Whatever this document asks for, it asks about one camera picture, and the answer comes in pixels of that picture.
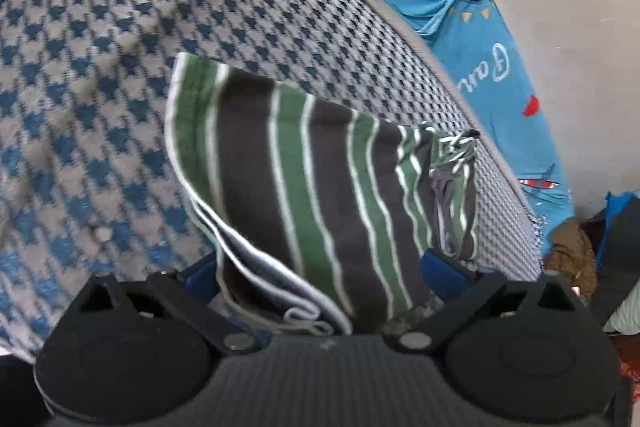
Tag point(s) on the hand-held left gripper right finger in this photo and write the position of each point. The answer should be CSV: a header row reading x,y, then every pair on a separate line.
x,y
445,274

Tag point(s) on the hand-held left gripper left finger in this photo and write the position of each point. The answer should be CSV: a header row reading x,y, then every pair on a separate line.
x,y
200,277

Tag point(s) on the green grey striped t-shirt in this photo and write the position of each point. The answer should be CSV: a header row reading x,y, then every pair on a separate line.
x,y
310,187

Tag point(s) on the dark cloth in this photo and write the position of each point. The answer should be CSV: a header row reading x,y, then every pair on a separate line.
x,y
617,267

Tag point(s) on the pale green cloth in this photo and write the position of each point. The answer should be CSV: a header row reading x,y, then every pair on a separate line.
x,y
625,317

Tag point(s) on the blue cloth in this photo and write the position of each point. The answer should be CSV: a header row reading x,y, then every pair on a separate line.
x,y
622,203

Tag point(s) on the red cloth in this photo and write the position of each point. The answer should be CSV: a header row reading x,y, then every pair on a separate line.
x,y
631,357

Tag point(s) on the houndstooth bed mat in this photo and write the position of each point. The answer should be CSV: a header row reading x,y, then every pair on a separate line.
x,y
125,32

